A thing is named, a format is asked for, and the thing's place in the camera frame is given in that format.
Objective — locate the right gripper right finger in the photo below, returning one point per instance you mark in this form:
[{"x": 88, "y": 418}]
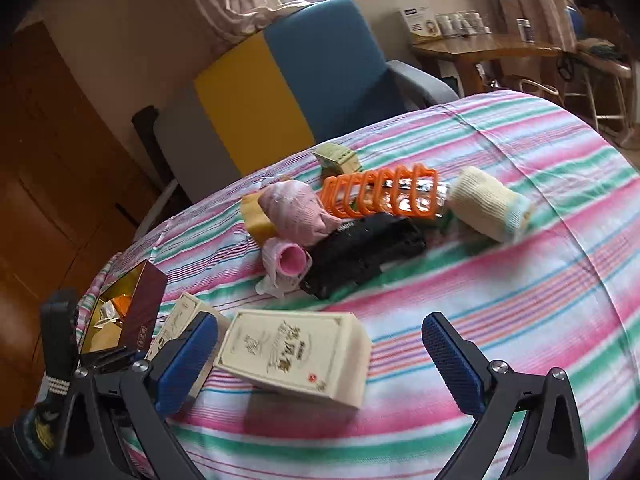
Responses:
[{"x": 550, "y": 443}]

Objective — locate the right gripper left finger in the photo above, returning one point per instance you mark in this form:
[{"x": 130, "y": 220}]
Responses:
[{"x": 155, "y": 389}]

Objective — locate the cream box with gold text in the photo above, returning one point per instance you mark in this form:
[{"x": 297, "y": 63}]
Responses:
[{"x": 315, "y": 355}]

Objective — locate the pink hair roller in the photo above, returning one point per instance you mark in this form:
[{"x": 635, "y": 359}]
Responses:
[{"x": 286, "y": 264}]

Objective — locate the yellow sponge block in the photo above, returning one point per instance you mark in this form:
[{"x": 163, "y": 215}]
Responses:
[{"x": 259, "y": 227}]

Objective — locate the pink sock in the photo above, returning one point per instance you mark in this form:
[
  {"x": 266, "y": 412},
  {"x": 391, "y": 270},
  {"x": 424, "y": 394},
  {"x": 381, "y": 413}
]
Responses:
[{"x": 297, "y": 213}]

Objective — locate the black plastic stapler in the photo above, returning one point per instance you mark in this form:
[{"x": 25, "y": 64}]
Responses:
[{"x": 355, "y": 252}]

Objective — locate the cream sock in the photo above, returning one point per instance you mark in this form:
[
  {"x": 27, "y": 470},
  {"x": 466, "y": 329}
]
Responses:
[{"x": 488, "y": 206}]

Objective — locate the small green box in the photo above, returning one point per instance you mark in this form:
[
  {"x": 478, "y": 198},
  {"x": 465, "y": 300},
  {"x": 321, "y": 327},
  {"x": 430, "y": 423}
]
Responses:
[{"x": 337, "y": 159}]

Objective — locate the orange plastic rack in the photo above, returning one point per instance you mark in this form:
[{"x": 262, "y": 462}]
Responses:
[{"x": 402, "y": 191}]

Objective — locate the wooden chair with clutter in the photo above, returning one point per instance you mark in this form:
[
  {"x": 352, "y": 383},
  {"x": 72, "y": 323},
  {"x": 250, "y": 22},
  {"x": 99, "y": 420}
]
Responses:
[{"x": 602, "y": 76}]

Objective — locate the maroon gold-lined storage box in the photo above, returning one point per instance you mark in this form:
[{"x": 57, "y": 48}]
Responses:
[{"x": 125, "y": 313}]

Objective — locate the striped pink green tablecloth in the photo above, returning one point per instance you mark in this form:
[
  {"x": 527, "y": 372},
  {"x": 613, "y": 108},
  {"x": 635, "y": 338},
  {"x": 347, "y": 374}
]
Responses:
[{"x": 565, "y": 294}]

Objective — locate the grey yellow blue armchair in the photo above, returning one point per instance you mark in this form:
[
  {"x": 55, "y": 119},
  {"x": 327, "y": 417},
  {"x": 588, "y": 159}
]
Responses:
[{"x": 308, "y": 78}]

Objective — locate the wooden side table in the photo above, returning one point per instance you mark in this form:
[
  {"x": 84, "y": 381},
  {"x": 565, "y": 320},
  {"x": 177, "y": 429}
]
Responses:
[{"x": 466, "y": 52}]

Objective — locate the white yellow box on table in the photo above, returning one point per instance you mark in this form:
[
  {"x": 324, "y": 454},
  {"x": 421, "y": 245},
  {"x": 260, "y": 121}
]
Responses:
[{"x": 421, "y": 24}]

